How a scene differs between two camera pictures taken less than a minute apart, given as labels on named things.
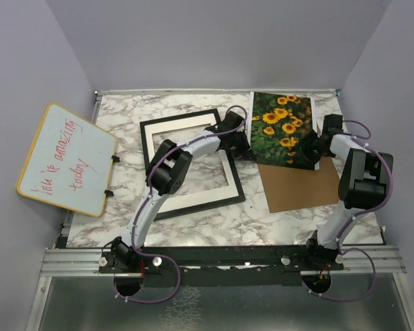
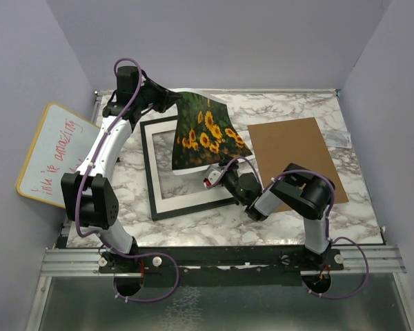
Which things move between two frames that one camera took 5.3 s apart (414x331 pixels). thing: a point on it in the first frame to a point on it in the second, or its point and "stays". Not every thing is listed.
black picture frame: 200,207 stays
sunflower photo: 278,123 to 205,133
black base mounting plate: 222,265 stays
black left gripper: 244,152 to 165,98
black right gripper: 309,158 to 232,165
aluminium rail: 85,262 stays
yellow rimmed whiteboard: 70,163 stays
